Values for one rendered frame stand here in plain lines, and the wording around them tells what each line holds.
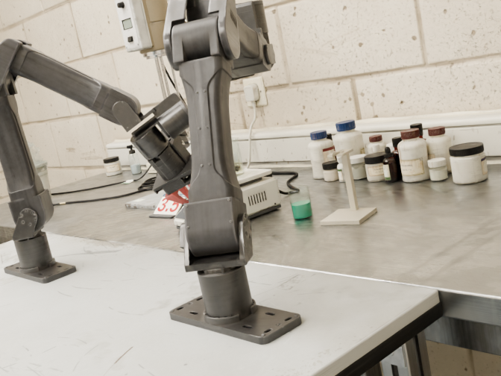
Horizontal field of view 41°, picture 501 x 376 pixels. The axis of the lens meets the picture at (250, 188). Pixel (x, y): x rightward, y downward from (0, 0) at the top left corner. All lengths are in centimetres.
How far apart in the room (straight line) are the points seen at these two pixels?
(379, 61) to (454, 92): 21
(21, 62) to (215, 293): 65
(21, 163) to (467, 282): 84
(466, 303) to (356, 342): 17
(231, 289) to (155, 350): 12
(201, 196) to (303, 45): 105
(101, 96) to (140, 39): 50
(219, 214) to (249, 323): 14
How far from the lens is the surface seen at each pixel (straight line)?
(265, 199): 141
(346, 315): 84
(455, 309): 89
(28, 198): 134
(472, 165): 138
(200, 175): 87
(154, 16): 179
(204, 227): 85
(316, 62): 183
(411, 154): 145
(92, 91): 129
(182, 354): 83
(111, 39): 261
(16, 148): 134
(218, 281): 85
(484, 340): 93
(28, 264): 137
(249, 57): 112
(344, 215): 126
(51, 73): 131
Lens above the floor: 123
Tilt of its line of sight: 11 degrees down
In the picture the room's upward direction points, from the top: 12 degrees counter-clockwise
